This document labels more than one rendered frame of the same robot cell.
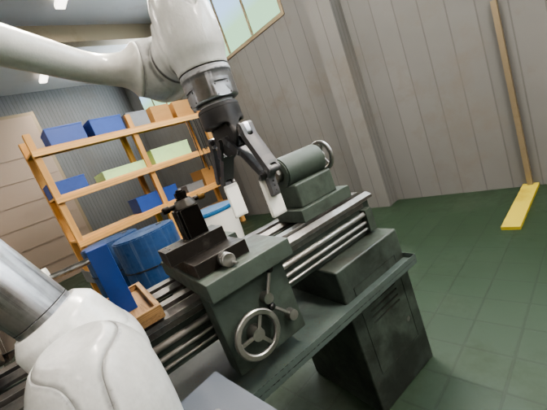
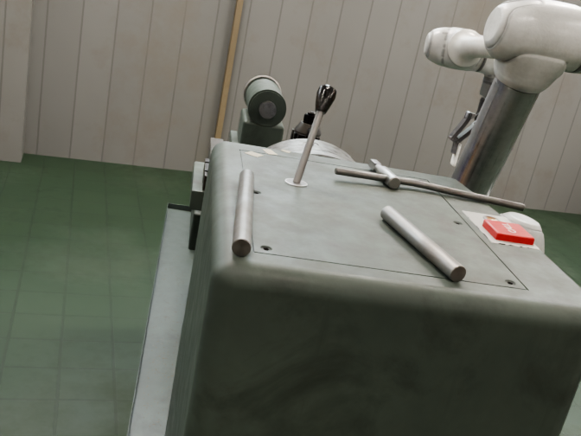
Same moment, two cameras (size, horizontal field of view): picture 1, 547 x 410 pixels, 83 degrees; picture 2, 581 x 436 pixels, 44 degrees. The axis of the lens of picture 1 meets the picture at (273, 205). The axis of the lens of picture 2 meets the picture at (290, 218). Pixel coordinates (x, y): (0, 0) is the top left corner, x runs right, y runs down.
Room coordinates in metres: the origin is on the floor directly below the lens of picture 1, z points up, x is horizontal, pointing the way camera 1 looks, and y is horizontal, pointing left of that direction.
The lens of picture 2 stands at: (0.29, 2.20, 1.57)
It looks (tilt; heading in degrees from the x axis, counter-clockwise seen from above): 19 degrees down; 291
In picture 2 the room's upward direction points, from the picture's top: 12 degrees clockwise
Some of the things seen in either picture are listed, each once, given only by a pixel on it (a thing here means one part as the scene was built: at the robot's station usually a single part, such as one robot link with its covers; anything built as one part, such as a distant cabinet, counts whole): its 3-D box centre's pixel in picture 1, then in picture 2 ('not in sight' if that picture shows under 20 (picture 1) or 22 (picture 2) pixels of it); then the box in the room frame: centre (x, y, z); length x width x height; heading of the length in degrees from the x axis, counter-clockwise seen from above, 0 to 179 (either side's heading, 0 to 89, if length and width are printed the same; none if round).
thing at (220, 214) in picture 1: (221, 236); not in sight; (3.73, 0.73, 0.37); 0.60 x 0.60 x 0.73
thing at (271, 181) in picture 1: (273, 180); not in sight; (0.51, -0.01, 1.16); 0.03 x 0.01 x 0.05; 33
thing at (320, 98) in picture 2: not in sight; (325, 99); (0.69, 1.12, 1.38); 0.04 x 0.03 x 0.05; 121
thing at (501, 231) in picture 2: not in sight; (507, 234); (0.36, 1.13, 1.26); 0.06 x 0.06 x 0.02; 31
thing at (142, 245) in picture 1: (142, 272); not in sight; (3.08, 1.49, 0.44); 1.19 x 0.73 x 0.88; 41
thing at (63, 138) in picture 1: (150, 187); not in sight; (5.15, 1.76, 1.21); 2.74 x 0.71 x 2.43; 130
